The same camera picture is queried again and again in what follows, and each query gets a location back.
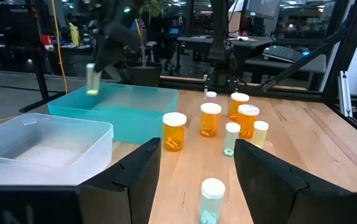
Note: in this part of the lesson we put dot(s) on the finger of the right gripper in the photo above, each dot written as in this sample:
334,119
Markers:
102,60
121,57

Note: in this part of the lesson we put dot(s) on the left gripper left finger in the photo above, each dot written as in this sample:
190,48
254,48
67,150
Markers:
128,186

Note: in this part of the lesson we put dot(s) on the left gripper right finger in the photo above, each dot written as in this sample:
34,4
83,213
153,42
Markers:
275,186

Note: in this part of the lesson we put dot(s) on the clear bottle yellow pills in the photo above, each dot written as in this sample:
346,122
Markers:
260,135
93,81

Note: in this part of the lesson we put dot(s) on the clear bottle teal pills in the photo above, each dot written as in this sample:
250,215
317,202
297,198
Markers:
212,202
231,140

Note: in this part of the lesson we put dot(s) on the orange pill bottle white cap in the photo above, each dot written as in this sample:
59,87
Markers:
247,124
237,107
174,133
210,121

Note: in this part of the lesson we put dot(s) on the clear bottle pink pills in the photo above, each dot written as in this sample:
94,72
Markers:
211,97

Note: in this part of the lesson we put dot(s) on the teal plastic bin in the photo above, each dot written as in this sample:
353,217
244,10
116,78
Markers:
119,121

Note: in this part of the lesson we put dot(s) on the clear plastic bin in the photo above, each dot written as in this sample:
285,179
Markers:
41,149

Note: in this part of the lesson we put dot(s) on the black plant pot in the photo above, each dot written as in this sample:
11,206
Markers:
144,74

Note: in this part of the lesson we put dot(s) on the leafy green tree plant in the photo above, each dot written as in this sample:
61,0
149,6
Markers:
152,9

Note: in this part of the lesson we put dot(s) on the yellow plastic jug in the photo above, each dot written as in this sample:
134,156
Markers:
74,35

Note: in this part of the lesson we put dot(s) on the red box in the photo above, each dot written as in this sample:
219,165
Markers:
47,40

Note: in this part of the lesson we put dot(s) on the black T-foot stand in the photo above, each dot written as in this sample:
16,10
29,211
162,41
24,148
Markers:
40,62

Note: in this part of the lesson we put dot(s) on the cardboard box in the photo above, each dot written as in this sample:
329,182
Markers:
234,21

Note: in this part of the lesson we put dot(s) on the small white device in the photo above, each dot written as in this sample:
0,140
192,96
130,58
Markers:
242,38

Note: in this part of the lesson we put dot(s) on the black desk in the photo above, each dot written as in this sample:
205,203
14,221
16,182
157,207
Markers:
290,67

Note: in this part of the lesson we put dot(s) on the black keyboard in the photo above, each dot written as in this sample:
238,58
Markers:
282,53

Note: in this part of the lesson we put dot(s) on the dark grey desk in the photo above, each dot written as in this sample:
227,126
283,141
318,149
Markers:
259,42

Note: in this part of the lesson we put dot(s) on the computer monitor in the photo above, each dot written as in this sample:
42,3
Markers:
262,7

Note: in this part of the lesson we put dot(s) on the silver metal bracket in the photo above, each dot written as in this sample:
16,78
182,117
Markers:
344,93

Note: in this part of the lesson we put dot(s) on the black aluminium rig frame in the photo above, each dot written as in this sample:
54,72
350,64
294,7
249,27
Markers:
346,49

